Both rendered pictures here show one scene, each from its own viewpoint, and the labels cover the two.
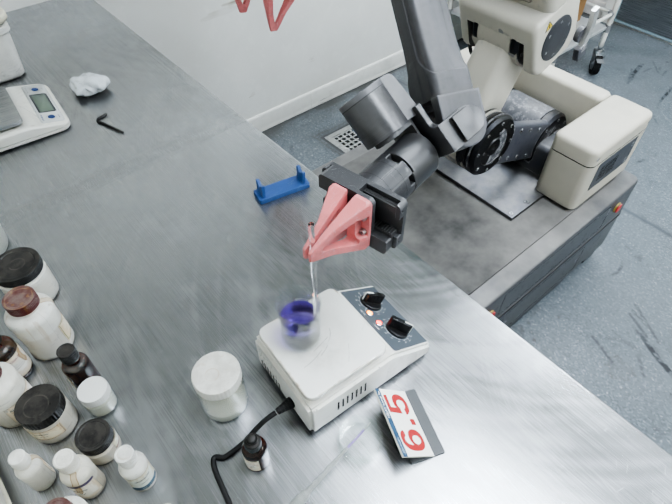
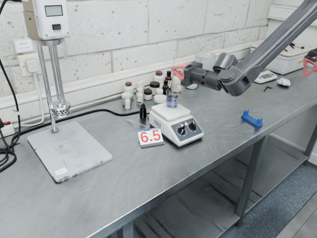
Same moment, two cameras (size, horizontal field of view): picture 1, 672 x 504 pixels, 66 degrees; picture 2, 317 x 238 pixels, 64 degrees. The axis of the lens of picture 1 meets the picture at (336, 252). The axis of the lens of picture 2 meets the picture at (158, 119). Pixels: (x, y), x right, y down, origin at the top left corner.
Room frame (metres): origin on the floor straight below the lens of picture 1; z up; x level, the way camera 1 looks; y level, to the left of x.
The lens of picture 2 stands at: (0.28, -0.89, 1.32)
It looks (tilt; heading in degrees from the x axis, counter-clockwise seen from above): 30 degrees down; 89
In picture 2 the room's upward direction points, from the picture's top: 3 degrees clockwise
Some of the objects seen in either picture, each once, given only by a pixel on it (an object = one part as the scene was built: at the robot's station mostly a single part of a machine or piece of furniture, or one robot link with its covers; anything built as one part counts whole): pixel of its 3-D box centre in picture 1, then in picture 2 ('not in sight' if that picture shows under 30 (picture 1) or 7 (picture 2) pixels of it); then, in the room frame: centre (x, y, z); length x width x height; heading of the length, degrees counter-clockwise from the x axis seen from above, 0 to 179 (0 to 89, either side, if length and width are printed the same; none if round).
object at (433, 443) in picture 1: (408, 420); (150, 137); (0.27, -0.09, 0.77); 0.09 x 0.06 x 0.04; 19
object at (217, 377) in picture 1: (221, 387); (160, 105); (0.31, 0.14, 0.79); 0.06 x 0.06 x 0.08
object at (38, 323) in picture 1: (36, 321); (177, 81); (0.40, 0.40, 0.80); 0.06 x 0.06 x 0.11
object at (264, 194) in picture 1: (281, 183); (252, 117); (0.72, 0.10, 0.77); 0.10 x 0.03 x 0.04; 119
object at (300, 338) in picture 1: (300, 321); (171, 98); (0.35, 0.04, 0.87); 0.06 x 0.05 x 0.08; 25
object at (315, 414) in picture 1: (338, 348); (174, 122); (0.36, 0.00, 0.79); 0.22 x 0.13 x 0.08; 126
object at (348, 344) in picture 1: (321, 340); (171, 110); (0.35, 0.02, 0.83); 0.12 x 0.12 x 0.01; 36
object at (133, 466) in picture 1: (134, 466); (140, 96); (0.21, 0.23, 0.79); 0.03 x 0.03 x 0.08
